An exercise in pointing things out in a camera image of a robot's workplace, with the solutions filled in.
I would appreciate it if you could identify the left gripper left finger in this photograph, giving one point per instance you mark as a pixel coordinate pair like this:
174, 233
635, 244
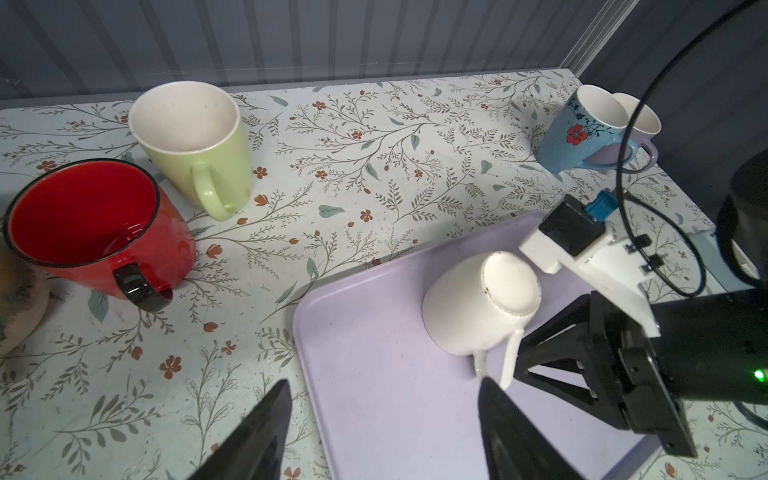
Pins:
255, 449

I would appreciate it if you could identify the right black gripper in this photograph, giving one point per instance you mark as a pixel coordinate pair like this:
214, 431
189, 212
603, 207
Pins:
710, 348

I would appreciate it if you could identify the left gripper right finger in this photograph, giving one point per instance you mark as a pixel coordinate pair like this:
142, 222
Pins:
514, 448

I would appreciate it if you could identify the white mug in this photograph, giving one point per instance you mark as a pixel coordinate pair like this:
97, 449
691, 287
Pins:
481, 302

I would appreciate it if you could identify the blue dotted mug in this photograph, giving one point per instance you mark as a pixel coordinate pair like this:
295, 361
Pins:
591, 119

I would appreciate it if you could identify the purple mug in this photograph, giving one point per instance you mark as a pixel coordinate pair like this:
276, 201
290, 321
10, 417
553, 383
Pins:
647, 126

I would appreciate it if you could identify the red mug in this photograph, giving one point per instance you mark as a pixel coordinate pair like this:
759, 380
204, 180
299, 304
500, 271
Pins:
106, 225

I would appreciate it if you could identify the light green mug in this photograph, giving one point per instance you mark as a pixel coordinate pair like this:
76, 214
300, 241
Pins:
193, 133

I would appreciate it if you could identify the lavender plastic tray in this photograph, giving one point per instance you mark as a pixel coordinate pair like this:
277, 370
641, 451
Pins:
390, 404

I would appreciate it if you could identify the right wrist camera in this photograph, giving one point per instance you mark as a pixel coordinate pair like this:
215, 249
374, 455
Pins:
569, 237

